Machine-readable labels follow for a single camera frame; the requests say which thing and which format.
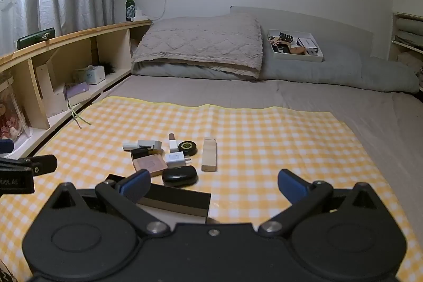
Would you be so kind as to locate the wooden block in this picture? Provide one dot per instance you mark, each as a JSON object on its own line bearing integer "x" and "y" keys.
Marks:
{"x": 209, "y": 154}

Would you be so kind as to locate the green glasses case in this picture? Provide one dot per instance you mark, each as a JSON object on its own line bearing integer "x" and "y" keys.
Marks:
{"x": 34, "y": 37}

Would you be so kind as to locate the black oval case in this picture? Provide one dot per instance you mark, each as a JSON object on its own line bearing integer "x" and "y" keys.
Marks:
{"x": 180, "y": 177}

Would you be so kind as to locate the green glass bottle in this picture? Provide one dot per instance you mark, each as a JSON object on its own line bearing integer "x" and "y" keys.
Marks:
{"x": 130, "y": 6}

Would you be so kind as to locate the pink square box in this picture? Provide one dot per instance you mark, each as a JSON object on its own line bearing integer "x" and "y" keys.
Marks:
{"x": 150, "y": 165}

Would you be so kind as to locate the plywood board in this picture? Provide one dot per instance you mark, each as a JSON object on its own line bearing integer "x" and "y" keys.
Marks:
{"x": 49, "y": 93}

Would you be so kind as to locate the wooden rack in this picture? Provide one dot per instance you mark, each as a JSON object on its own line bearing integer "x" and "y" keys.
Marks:
{"x": 395, "y": 37}

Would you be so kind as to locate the white cloth with black drawing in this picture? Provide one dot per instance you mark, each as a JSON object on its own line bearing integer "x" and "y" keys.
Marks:
{"x": 5, "y": 272}

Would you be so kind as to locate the wooden bedside shelf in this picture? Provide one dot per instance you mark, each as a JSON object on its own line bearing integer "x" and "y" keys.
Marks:
{"x": 82, "y": 34}

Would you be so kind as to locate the small white box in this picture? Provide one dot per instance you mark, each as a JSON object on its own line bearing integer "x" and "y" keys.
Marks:
{"x": 307, "y": 42}

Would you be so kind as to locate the grey headboard cushion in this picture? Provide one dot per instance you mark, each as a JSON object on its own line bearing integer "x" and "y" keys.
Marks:
{"x": 330, "y": 27}

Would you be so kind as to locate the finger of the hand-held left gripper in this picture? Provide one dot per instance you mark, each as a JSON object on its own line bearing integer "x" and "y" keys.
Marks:
{"x": 44, "y": 164}
{"x": 6, "y": 146}

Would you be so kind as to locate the yellow checkered mat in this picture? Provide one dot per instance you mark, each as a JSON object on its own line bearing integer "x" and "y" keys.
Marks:
{"x": 264, "y": 143}

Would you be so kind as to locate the black cardboard box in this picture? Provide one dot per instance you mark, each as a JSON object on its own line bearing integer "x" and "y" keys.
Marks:
{"x": 185, "y": 199}

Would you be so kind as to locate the white charger plug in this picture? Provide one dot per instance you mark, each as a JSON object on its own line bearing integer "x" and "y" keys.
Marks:
{"x": 176, "y": 159}

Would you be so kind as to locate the clear bag of plush toys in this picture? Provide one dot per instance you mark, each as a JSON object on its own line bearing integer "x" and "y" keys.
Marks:
{"x": 11, "y": 116}

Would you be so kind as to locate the black hair claw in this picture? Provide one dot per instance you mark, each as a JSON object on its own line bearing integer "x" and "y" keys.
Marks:
{"x": 286, "y": 37}

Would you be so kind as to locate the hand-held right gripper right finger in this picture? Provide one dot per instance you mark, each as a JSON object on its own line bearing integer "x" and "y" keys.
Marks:
{"x": 290, "y": 184}

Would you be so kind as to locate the black fuzzy item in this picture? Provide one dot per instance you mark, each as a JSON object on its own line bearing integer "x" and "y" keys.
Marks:
{"x": 107, "y": 68}

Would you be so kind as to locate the white tissue box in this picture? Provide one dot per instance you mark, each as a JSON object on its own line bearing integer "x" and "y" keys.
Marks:
{"x": 94, "y": 75}

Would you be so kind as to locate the white and pink lipstick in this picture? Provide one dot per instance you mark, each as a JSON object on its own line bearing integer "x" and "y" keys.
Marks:
{"x": 173, "y": 144}

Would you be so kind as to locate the grey quilted pillow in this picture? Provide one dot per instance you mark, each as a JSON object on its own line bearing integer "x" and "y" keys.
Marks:
{"x": 198, "y": 40}

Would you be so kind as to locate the purple box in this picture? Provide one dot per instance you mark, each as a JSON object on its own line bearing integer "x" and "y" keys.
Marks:
{"x": 79, "y": 90}

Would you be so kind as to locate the grey plastic bracket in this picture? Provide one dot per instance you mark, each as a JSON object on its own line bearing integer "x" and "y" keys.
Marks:
{"x": 150, "y": 145}

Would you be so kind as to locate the grey folded duvet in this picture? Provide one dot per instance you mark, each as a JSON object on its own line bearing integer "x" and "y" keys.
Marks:
{"x": 330, "y": 70}

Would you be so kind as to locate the black rectangular case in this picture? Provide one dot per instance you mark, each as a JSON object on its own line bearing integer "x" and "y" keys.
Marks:
{"x": 140, "y": 153}

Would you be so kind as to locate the white tray box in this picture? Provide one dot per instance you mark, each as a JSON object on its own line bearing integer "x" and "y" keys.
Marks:
{"x": 281, "y": 54}

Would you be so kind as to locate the grey curtain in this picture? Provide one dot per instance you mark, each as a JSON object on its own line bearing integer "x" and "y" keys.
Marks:
{"x": 66, "y": 1}

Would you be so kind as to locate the black round tin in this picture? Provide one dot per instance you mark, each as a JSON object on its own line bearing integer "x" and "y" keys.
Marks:
{"x": 187, "y": 148}

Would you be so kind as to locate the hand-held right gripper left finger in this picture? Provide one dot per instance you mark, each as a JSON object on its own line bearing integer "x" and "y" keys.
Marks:
{"x": 137, "y": 184}

